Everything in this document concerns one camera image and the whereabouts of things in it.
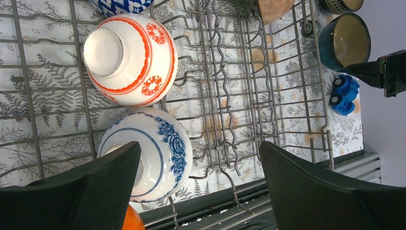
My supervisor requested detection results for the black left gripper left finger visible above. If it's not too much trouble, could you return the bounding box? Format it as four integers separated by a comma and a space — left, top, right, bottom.
0, 141, 141, 230

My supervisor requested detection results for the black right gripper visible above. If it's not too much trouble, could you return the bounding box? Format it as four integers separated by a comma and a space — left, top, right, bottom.
346, 49, 406, 98

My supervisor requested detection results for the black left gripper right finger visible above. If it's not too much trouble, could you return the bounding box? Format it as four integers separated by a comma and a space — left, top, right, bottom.
259, 141, 406, 230

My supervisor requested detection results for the dark teal gold bowl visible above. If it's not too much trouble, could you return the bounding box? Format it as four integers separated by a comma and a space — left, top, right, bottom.
318, 12, 371, 72

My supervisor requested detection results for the dark brown patterned bowl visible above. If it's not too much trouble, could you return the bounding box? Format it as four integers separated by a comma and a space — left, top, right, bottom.
319, 0, 364, 15

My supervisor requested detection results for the pink speckled bowl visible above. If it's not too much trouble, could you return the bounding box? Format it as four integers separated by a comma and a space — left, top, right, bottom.
258, 0, 295, 25

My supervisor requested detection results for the blue plastic toy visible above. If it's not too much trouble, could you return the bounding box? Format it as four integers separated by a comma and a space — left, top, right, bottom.
329, 74, 360, 116

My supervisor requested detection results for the orange bowl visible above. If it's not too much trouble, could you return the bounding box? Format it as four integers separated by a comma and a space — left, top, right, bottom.
122, 205, 146, 230

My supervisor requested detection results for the white blue floral bowl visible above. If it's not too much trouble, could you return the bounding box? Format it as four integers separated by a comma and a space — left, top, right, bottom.
98, 107, 193, 203

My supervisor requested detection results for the white red patterned bowl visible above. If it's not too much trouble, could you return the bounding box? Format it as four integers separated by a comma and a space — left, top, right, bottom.
82, 13, 178, 107

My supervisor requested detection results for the blue white zigzag bowl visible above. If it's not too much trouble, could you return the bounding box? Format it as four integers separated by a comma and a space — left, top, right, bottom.
88, 0, 154, 17

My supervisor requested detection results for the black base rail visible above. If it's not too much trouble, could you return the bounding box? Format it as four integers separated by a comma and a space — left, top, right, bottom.
140, 150, 381, 230

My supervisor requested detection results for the grey wire dish rack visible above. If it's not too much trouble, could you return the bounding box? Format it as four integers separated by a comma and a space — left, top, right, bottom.
0, 0, 335, 230

